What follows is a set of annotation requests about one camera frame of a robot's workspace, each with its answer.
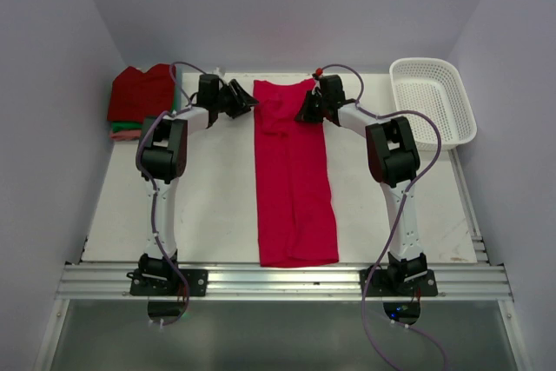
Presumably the pink red t shirt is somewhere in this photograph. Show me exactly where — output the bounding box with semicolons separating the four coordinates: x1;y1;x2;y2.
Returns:
253;79;339;268

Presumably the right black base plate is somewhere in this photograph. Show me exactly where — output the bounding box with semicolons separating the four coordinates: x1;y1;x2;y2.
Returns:
359;268;439;298

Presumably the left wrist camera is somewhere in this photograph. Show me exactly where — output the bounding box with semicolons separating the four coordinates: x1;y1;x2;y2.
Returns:
213;66;226;77

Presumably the aluminium mounting rail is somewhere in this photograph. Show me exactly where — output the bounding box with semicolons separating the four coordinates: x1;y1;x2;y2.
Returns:
55;262;513;301

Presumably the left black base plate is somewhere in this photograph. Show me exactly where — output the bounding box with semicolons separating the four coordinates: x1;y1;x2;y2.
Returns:
126;268;209;297

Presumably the salmon folded shirt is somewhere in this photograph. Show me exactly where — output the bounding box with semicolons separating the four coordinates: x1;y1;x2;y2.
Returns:
109;129;142;142

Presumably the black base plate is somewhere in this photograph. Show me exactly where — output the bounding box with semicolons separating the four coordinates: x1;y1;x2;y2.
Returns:
126;268;209;297
359;268;439;298

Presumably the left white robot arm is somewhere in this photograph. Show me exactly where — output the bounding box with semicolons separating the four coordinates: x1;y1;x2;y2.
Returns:
136;74;259;295

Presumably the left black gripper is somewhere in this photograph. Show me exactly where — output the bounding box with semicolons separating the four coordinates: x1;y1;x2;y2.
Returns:
213;79;258;118

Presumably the white plastic basket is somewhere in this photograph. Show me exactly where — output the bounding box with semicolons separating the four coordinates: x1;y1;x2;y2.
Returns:
389;57;477;150

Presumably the purple cable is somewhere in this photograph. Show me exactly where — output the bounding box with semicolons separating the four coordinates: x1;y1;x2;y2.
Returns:
321;63;449;371
134;61;218;327

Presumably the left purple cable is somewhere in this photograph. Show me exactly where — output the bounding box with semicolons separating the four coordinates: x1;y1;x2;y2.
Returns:
134;61;218;327

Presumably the blue folded shirt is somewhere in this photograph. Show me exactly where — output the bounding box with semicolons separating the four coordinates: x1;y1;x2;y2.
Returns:
172;69;183;111

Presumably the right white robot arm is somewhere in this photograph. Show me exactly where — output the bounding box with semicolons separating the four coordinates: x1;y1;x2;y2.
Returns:
295;70;428;295

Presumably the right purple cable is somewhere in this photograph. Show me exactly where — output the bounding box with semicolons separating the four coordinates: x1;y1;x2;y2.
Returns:
321;63;449;371

